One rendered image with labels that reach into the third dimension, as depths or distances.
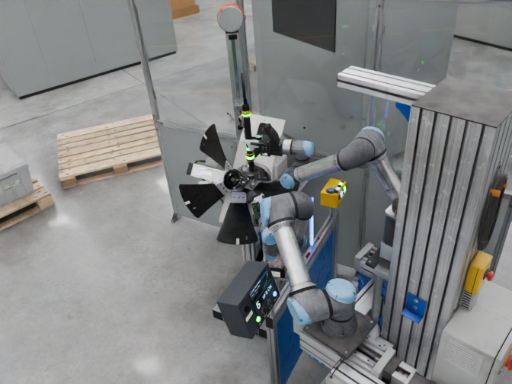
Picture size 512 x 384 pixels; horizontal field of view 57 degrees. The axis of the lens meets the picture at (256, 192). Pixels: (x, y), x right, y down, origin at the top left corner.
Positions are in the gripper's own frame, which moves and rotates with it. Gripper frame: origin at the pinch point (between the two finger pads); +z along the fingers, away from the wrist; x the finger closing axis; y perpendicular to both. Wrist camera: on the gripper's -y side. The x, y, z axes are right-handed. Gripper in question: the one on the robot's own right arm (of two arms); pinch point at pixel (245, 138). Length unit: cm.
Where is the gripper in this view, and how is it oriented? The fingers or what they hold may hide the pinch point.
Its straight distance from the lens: 247.3
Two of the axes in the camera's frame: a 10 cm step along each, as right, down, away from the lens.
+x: 3.1, -5.7, 7.6
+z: -9.5, -1.4, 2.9
